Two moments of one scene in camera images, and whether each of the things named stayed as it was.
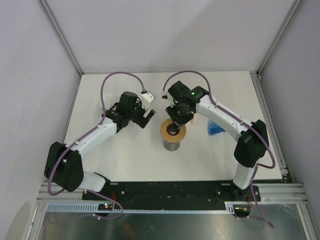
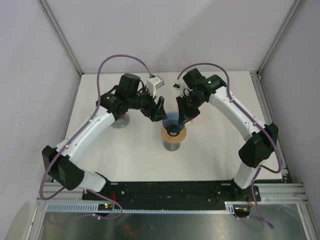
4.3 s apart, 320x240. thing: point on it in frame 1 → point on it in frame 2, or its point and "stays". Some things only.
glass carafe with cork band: [171, 146] stays
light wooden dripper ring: [169, 133] stays
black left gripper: [140, 121] → [155, 112]
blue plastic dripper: [213, 128] → [172, 124]
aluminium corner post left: [57, 28] stays
